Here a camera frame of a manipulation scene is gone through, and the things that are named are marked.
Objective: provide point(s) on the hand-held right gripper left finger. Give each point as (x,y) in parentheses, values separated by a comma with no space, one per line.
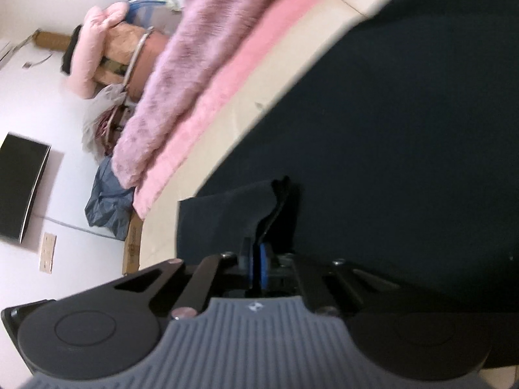
(202,281)

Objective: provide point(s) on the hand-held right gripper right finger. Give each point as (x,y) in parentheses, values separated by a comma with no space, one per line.
(324,287)

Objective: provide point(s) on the black pants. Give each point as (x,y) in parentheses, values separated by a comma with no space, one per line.
(385,129)

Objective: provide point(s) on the cardboard box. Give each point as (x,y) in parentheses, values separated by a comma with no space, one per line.
(133,243)

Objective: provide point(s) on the grey-blue cloth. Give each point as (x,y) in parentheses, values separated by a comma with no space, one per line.
(107,206)

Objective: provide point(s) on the pink bed sheet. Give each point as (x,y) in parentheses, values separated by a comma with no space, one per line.
(190,137)

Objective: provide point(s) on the white gauze cloth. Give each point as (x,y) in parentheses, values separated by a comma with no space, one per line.
(97,117)

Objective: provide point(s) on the black television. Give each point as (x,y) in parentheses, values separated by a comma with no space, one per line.
(20,186)

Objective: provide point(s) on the fuzzy mauve blanket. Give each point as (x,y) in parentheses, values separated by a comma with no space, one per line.
(182,73)

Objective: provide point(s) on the pink-brown storage box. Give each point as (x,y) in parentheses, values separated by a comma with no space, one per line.
(150,54)

